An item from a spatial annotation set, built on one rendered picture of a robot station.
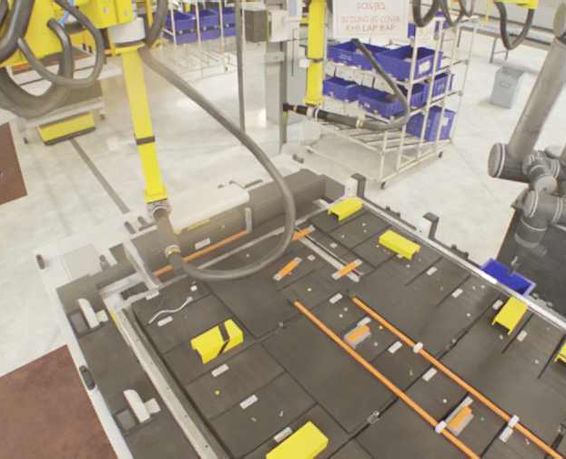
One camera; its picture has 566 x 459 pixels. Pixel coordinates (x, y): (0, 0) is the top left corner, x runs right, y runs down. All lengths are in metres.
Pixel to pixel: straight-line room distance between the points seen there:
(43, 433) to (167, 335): 1.38
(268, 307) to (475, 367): 0.72
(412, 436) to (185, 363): 0.71
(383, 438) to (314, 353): 0.34
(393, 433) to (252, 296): 0.68
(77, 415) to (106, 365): 1.05
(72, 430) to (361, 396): 1.75
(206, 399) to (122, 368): 0.41
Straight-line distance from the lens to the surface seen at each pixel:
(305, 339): 1.34
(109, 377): 1.52
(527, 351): 1.54
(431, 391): 1.31
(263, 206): 1.76
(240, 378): 1.27
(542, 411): 1.41
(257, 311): 1.42
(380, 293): 1.51
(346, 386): 1.25
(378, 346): 1.36
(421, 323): 1.45
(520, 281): 1.91
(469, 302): 1.60
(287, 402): 1.22
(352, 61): 4.25
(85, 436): 2.49
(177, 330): 1.41
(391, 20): 1.91
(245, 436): 1.17
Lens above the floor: 2.07
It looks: 37 degrees down
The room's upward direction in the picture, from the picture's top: straight up
